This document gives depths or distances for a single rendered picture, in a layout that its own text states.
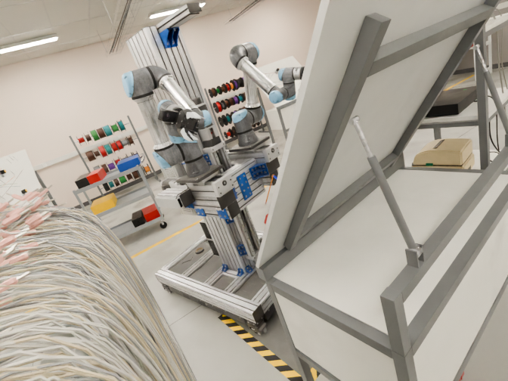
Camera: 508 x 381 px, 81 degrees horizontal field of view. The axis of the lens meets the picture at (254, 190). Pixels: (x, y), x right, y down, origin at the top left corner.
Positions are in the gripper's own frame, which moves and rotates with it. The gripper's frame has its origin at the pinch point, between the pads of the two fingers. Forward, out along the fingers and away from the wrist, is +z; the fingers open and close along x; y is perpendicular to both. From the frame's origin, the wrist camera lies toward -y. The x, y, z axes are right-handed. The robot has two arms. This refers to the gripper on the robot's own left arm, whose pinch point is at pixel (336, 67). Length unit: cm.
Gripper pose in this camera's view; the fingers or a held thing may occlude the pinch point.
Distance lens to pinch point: 189.5
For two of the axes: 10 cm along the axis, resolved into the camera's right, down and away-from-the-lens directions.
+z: 8.3, 1.5, -5.3
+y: -2.5, 9.6, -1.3
